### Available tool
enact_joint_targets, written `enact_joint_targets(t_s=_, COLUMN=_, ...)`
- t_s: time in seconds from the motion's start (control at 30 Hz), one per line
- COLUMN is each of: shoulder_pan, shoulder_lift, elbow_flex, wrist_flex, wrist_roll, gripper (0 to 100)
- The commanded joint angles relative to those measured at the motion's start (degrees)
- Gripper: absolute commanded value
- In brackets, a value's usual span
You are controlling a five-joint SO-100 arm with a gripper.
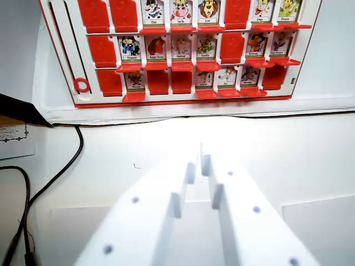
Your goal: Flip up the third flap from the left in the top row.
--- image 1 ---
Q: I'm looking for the white printed paper sheet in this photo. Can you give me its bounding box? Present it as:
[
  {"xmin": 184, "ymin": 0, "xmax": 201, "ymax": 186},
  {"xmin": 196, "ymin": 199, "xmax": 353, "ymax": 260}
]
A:
[{"xmin": 0, "ymin": 124, "xmax": 37, "ymax": 161}]

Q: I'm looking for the red and white game board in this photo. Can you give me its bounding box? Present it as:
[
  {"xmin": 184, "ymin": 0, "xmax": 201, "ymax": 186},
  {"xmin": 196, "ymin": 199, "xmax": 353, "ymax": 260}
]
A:
[{"xmin": 38, "ymin": 0, "xmax": 324, "ymax": 109}]

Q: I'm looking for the black cable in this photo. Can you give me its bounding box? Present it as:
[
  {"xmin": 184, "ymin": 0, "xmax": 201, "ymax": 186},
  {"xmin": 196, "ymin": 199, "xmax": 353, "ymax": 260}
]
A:
[
  {"xmin": 23, "ymin": 124, "xmax": 84, "ymax": 266},
  {"xmin": 0, "ymin": 165, "xmax": 31, "ymax": 266}
]

